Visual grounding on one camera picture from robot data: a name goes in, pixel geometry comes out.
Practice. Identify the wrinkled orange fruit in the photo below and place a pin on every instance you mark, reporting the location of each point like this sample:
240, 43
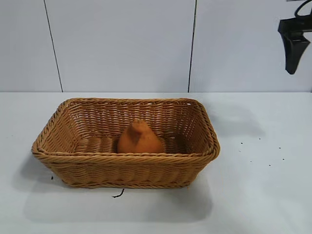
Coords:
141, 143

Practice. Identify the long curled black thread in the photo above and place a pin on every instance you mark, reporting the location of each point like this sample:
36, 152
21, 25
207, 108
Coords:
119, 195

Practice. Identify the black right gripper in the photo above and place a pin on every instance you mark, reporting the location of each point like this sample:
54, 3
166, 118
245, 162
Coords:
292, 26

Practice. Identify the brown woven wicker basket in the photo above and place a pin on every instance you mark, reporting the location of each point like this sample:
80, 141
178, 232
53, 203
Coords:
126, 170

